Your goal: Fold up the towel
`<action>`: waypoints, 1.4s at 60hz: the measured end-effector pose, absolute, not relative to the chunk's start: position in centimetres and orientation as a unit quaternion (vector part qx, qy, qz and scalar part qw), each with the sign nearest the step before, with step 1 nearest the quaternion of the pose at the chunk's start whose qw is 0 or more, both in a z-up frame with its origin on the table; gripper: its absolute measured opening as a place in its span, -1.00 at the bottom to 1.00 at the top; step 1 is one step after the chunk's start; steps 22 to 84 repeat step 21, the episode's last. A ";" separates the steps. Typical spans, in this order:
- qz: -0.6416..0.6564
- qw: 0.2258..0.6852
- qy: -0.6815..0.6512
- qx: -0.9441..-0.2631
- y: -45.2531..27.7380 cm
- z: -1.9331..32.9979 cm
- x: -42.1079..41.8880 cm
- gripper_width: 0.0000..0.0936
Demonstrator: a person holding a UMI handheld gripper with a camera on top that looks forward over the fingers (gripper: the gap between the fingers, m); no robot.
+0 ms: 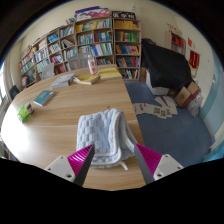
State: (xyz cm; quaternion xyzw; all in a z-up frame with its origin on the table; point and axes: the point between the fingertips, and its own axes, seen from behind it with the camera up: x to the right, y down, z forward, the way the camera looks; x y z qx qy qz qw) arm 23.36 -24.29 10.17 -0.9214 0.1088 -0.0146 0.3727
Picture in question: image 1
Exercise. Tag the cream and yellow book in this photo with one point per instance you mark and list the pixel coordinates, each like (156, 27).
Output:
(86, 78)

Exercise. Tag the brown cardboard box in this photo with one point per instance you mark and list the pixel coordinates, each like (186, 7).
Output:
(185, 96)

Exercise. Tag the narrow grey mesh chair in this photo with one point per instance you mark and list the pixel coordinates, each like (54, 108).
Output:
(47, 71)

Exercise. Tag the green plastic bag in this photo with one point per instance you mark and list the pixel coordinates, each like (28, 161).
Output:
(22, 112)

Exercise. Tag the white bottle with red label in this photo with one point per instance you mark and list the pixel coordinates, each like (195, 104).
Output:
(92, 66)

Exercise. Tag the light blue waffle towel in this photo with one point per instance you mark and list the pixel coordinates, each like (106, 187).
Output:
(100, 133)

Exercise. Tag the dark office chair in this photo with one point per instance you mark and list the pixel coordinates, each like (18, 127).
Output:
(14, 91)

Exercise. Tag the white box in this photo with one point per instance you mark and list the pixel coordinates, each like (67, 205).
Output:
(156, 89)

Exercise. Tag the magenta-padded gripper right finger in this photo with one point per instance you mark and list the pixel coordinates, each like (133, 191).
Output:
(160, 166)

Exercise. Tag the flat yellow book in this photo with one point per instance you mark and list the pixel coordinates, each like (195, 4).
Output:
(110, 73)

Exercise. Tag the teal book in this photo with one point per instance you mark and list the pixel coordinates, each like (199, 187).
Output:
(43, 97)

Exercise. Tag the small wall shelf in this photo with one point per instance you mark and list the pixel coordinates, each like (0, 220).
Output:
(176, 42)

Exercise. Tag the grey book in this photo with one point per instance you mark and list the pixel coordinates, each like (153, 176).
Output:
(62, 81)

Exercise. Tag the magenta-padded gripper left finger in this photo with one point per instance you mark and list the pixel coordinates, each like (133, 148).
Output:
(63, 166)

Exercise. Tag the sheets of paper on floor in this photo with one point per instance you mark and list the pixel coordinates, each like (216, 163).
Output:
(156, 110)

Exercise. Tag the black cloth cover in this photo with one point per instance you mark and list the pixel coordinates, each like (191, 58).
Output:
(166, 65)

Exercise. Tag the red wall hanging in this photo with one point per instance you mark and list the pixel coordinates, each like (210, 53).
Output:
(194, 59)

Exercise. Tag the wooden bookshelf unit with books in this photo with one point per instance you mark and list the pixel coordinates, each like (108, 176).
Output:
(100, 36)

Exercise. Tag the wide grey mesh chair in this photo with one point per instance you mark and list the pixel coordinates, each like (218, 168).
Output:
(77, 61)

